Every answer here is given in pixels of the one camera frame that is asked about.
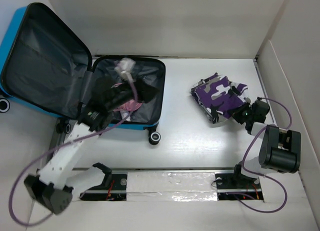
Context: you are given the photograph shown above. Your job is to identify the pink headphones with cable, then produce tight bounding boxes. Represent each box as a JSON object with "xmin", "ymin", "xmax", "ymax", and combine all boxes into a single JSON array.
[{"xmin": 113, "ymin": 99, "xmax": 142, "ymax": 113}]

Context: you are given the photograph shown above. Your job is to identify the purple camouflage clothing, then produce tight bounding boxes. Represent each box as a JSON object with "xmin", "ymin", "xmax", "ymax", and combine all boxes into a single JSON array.
[{"xmin": 190, "ymin": 72, "xmax": 251, "ymax": 124}]

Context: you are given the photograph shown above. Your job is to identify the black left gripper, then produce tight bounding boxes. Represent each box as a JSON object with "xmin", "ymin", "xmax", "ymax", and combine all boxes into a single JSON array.
[{"xmin": 107, "ymin": 72, "xmax": 160, "ymax": 112}]

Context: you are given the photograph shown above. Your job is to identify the blue kids suitcase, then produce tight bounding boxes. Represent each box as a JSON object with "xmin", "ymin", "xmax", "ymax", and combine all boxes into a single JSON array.
[{"xmin": 0, "ymin": 2, "xmax": 166, "ymax": 145}]

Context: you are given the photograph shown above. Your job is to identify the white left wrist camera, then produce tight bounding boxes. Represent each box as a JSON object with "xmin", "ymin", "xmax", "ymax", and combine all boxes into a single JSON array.
[{"xmin": 114, "ymin": 57, "xmax": 136, "ymax": 83}]

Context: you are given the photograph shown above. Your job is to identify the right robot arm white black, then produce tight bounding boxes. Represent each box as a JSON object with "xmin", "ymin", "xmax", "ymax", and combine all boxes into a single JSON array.
[{"xmin": 228, "ymin": 97, "xmax": 301, "ymax": 188}]

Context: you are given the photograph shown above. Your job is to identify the metal base rail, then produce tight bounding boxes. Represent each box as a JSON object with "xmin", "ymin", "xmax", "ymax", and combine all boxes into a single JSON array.
[{"xmin": 80, "ymin": 169, "xmax": 264, "ymax": 202}]

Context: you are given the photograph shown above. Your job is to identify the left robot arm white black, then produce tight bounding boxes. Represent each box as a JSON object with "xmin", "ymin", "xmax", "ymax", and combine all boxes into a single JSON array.
[{"xmin": 24, "ymin": 79, "xmax": 159, "ymax": 215}]

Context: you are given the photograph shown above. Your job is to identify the translucent white plastic bottle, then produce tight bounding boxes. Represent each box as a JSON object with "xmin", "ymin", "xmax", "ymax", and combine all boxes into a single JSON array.
[{"xmin": 119, "ymin": 110, "xmax": 131, "ymax": 122}]

